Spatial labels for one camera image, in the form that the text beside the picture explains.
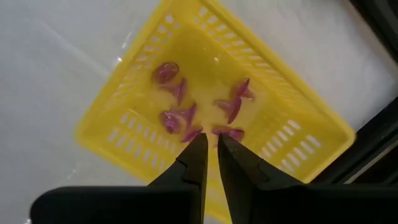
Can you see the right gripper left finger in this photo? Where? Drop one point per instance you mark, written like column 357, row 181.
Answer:
column 186, row 174

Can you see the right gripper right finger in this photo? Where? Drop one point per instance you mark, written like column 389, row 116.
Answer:
column 245, row 177

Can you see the yellow plastic basket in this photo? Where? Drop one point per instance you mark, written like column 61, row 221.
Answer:
column 202, row 53

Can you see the black aluminium table frame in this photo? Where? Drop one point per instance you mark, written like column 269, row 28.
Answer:
column 379, row 133

